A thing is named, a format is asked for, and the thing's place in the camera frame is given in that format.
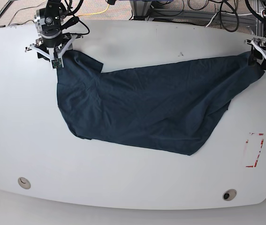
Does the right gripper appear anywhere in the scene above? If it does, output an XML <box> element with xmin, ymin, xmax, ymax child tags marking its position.
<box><xmin>25</xmin><ymin>31</ymin><xmax>83</xmax><ymax>60</ymax></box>

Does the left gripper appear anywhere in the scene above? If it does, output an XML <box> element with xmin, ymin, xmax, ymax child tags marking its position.
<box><xmin>244</xmin><ymin>37</ymin><xmax>266</xmax><ymax>71</ymax></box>

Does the dark blue t-shirt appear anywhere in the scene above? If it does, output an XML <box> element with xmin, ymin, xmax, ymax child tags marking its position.
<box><xmin>57</xmin><ymin>50</ymin><xmax>264</xmax><ymax>156</ymax></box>

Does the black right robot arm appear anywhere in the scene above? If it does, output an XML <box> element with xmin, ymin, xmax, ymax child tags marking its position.
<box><xmin>25</xmin><ymin>0</ymin><xmax>84</xmax><ymax>69</ymax></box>

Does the red tape rectangle marking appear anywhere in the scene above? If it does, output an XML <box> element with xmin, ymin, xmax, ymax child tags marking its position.
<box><xmin>243</xmin><ymin>133</ymin><xmax>265</xmax><ymax>168</ymax></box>

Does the left table grommet hole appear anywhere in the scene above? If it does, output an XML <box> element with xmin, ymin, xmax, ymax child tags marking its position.
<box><xmin>18</xmin><ymin>177</ymin><xmax>31</xmax><ymax>190</ymax></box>

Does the table grommet hole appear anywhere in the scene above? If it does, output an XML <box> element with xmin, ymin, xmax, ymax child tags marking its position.
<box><xmin>18</xmin><ymin>177</ymin><xmax>31</xmax><ymax>190</ymax></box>
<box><xmin>222</xmin><ymin>189</ymin><xmax>237</xmax><ymax>201</ymax></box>

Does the right table grommet hole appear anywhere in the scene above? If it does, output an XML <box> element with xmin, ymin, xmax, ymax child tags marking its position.
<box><xmin>222</xmin><ymin>189</ymin><xmax>237</xmax><ymax>201</ymax></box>

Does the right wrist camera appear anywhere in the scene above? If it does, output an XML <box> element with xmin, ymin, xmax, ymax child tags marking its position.
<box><xmin>50</xmin><ymin>58</ymin><xmax>63</xmax><ymax>69</ymax></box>

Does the yellow cable on floor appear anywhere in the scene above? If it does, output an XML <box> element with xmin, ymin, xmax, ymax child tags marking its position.
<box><xmin>78</xmin><ymin>4</ymin><xmax>110</xmax><ymax>18</ymax></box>

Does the white cable on floor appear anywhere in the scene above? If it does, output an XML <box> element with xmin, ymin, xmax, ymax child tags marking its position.
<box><xmin>205</xmin><ymin>9</ymin><xmax>253</xmax><ymax>28</ymax></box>

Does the black cable on floor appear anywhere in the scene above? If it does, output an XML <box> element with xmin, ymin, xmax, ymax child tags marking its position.
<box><xmin>0</xmin><ymin>0</ymin><xmax>46</xmax><ymax>27</ymax></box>

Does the aluminium frame rail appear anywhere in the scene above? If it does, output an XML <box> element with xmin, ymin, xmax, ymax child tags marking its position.
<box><xmin>149</xmin><ymin>9</ymin><xmax>257</xmax><ymax>26</ymax></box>

